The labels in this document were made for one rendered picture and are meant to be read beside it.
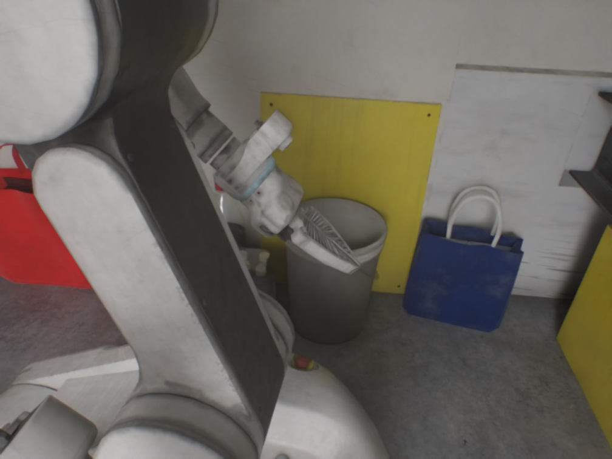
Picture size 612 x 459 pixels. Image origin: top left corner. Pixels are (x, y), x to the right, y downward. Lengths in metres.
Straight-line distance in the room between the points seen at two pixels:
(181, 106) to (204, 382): 0.34
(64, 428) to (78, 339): 1.26
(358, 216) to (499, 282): 0.44
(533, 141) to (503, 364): 0.63
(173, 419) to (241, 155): 0.33
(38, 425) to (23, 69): 0.19
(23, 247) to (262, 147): 1.19
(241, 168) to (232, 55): 0.76
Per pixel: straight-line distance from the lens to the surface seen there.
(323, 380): 0.85
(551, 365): 1.56
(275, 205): 0.62
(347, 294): 1.28
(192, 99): 0.64
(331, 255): 0.67
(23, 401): 0.86
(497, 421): 1.36
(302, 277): 1.27
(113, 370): 0.77
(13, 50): 0.32
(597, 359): 1.46
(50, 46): 0.31
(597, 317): 1.46
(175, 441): 0.48
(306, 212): 0.69
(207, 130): 0.64
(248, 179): 0.63
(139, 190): 0.39
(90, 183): 0.39
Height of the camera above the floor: 1.02
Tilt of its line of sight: 32 degrees down
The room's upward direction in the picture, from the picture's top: 3 degrees clockwise
